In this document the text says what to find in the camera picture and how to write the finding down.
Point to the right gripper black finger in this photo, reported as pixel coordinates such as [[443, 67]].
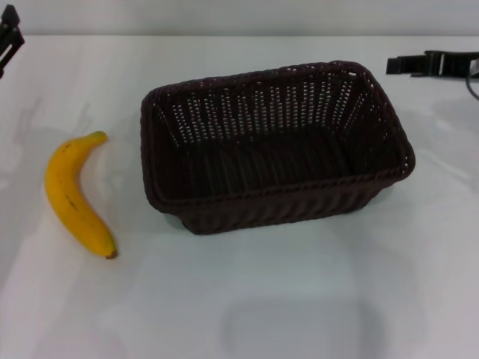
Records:
[[406, 65]]

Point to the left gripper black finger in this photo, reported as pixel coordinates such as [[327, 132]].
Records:
[[11, 46], [10, 16]]

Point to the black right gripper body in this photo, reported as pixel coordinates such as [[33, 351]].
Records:
[[449, 64]]

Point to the yellow banana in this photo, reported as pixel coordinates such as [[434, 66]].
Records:
[[63, 187]]

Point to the dark brown woven basket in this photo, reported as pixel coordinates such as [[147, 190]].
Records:
[[280, 218]]

